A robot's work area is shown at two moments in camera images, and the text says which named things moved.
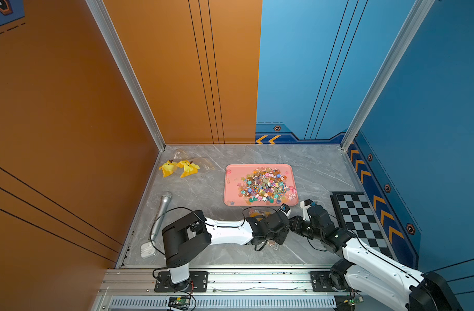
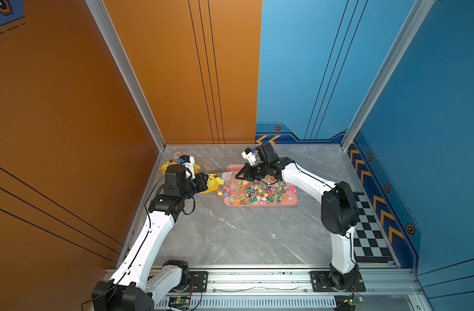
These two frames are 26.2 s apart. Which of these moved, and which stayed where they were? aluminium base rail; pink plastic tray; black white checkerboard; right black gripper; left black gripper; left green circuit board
Moved: left black gripper; right black gripper
Stayed: pink plastic tray; aluminium base rail; left green circuit board; black white checkerboard
